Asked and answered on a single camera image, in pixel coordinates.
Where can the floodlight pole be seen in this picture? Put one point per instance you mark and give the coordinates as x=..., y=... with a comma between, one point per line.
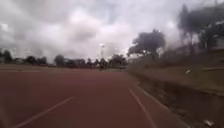
x=102, y=50

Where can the large dark tree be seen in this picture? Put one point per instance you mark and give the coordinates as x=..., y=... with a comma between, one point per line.
x=148, y=41

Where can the row of distant trees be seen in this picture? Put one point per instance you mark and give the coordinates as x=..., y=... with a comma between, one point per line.
x=66, y=62

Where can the tall trees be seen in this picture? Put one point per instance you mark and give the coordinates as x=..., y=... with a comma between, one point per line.
x=203, y=23

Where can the low concrete wall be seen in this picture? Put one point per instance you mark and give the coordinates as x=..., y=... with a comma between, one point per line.
x=196, y=103

